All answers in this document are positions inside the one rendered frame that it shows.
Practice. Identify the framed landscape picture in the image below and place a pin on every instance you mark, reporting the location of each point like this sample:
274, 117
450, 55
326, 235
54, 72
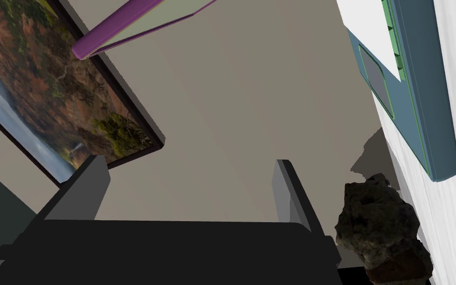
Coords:
46, 89

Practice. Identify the purple book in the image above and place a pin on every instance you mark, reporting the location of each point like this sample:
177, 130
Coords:
133, 25

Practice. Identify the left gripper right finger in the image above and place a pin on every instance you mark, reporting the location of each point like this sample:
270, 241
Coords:
292, 202

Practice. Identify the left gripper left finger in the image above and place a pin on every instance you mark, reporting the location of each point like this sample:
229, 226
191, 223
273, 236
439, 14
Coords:
78, 198

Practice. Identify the dark brown lumpy rock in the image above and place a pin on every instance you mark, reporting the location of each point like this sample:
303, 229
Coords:
382, 233

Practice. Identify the blue book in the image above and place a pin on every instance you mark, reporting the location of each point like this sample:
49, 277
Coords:
412, 99

